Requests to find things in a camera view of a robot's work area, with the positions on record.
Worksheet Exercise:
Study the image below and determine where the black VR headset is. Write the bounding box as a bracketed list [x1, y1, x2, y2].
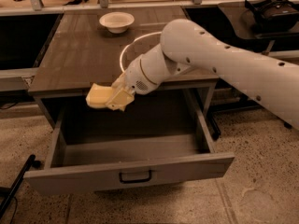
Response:
[244, 0, 299, 32]

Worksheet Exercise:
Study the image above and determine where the black stand leg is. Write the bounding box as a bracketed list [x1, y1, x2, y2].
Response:
[0, 154, 40, 218]

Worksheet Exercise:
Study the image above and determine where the open grey top drawer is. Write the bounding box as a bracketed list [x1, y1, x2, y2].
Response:
[23, 89, 235, 197]

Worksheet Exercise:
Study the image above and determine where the black drawer handle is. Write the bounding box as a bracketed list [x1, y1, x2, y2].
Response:
[119, 170, 152, 184]

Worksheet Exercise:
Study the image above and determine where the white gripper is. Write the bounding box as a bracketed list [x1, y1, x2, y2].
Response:
[106, 59, 156, 111]

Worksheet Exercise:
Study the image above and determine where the yellow sponge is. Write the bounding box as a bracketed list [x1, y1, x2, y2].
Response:
[86, 83, 114, 108]

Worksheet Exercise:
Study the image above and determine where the dark side table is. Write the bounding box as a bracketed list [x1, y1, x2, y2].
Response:
[218, 2, 299, 40]

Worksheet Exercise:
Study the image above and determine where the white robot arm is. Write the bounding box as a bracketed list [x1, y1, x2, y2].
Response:
[107, 19, 299, 129]

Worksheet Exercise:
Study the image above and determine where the white bowl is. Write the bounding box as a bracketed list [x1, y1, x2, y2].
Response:
[99, 12, 135, 34]

